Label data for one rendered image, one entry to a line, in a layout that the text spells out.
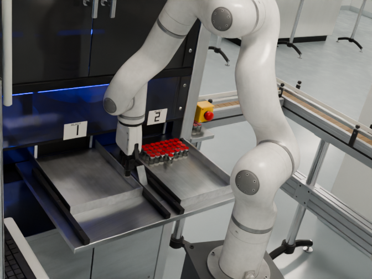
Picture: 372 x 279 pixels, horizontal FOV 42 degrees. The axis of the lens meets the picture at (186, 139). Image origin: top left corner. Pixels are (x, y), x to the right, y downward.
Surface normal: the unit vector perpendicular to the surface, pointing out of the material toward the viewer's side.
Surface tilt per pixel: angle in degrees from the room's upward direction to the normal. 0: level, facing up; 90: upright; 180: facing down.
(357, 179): 90
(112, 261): 90
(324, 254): 0
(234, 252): 90
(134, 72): 52
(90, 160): 0
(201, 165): 0
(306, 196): 90
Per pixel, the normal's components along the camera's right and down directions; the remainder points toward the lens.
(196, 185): 0.17, -0.86
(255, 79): -0.14, 0.22
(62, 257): 0.59, 0.48
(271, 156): 0.36, -0.73
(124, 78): -0.20, -0.04
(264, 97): 0.20, 0.27
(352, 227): -0.79, 0.17
